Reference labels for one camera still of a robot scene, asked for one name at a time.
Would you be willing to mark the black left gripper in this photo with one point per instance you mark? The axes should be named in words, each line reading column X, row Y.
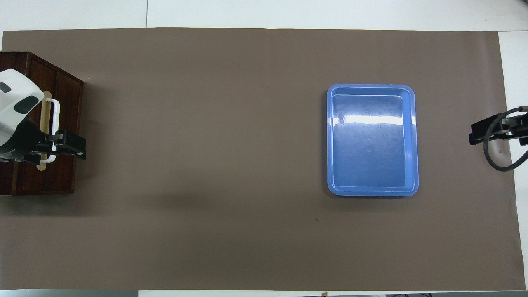
column 20, row 144

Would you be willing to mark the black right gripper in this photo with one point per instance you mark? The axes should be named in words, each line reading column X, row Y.
column 519, row 130

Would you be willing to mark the dark wooden drawer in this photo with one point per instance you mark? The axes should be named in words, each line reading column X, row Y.
column 66, row 123

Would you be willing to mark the dark wooden cabinet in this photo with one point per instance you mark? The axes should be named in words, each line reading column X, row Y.
column 8, row 177

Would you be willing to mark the blue plastic tray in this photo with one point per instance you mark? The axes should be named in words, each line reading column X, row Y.
column 371, row 144

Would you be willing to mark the brown table mat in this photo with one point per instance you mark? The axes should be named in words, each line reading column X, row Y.
column 206, row 165

